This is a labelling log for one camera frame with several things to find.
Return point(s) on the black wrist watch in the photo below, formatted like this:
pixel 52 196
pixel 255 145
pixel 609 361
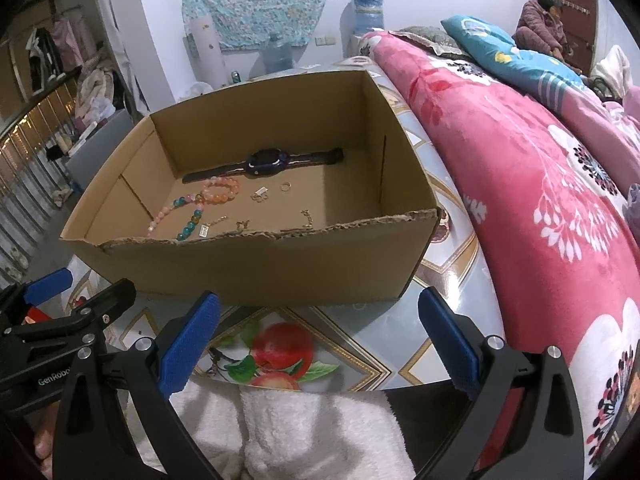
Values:
pixel 265 160

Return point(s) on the blue printed pillow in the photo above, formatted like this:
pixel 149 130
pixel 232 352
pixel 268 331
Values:
pixel 510 60

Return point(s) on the white plastic bag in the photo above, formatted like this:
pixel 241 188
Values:
pixel 197 92

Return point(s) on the white slippers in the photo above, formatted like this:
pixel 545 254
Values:
pixel 62 195

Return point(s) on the metal railing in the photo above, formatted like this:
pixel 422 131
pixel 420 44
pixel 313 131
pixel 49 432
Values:
pixel 30 160

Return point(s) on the small silver tag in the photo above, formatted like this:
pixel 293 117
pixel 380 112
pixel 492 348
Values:
pixel 204 232

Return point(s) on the grey cabinet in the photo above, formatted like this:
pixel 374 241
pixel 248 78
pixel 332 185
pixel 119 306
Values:
pixel 100 150

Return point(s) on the white folded cloth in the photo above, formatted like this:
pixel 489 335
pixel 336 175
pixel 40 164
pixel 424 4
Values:
pixel 612 70

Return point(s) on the person's left hand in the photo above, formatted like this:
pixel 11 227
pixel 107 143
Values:
pixel 44 440

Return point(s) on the white fuzzy cloth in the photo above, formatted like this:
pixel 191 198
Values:
pixel 310 435

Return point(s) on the pink floral blanket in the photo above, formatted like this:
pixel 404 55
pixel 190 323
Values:
pixel 500 160

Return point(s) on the white standing air conditioner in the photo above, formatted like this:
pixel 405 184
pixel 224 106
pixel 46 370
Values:
pixel 207 55

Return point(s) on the pile of clothes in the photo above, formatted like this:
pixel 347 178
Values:
pixel 95 90

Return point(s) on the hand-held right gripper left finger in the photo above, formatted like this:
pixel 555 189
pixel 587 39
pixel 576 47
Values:
pixel 192 345

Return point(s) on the blue water jug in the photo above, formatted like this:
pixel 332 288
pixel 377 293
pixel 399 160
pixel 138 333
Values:
pixel 279 55
pixel 367 12

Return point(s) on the brown cardboard box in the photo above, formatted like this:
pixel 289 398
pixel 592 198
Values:
pixel 300 270

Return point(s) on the white wall socket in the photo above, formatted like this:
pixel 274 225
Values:
pixel 325 40

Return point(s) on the hanging clothes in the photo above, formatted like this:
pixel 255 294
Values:
pixel 65 40

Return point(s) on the blue floral hanging cloth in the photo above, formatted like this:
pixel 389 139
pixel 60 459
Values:
pixel 250 0

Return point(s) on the grey lace pillow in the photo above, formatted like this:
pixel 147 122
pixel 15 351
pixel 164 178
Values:
pixel 430 37

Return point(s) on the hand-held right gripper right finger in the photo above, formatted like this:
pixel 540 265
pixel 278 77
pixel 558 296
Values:
pixel 450 340

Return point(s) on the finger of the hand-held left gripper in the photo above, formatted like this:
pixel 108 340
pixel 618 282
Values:
pixel 112 297
pixel 47 285

